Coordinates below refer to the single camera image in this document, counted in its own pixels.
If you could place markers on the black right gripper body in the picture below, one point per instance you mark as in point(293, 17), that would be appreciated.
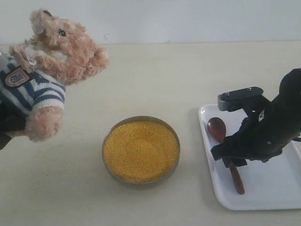
point(267, 129)

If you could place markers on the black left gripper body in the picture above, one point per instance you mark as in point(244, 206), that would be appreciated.
point(12, 122)

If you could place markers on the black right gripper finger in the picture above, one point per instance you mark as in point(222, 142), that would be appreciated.
point(234, 162)
point(226, 149)

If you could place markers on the dark red wooden spoon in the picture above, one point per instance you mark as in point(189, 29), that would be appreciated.
point(217, 129)

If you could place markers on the tan teddy bear striped sweater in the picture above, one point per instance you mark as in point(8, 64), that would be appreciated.
point(59, 54)

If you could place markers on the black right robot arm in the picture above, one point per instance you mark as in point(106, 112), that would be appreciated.
point(290, 82)

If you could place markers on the white rectangular plastic tray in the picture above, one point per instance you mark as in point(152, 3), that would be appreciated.
point(275, 185)

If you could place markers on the metal bowl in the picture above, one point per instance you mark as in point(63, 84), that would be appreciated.
point(141, 183)

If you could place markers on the yellow millet grain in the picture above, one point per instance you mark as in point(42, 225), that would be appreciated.
point(141, 150)

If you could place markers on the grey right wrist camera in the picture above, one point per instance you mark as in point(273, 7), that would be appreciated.
point(231, 100)

